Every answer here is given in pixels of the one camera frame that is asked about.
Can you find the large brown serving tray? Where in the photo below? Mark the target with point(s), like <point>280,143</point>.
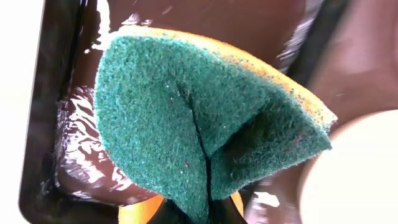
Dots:
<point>357,76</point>

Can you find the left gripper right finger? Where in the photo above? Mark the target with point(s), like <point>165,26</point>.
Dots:
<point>225,212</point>

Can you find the black water basin tray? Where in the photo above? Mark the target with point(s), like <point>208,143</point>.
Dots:
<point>67,178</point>

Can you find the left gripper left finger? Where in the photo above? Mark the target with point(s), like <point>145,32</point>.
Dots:
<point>170,213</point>

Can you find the white plate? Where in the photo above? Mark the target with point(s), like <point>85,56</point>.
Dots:
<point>356,181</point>

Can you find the green yellow sponge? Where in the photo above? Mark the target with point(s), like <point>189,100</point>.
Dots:
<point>195,120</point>

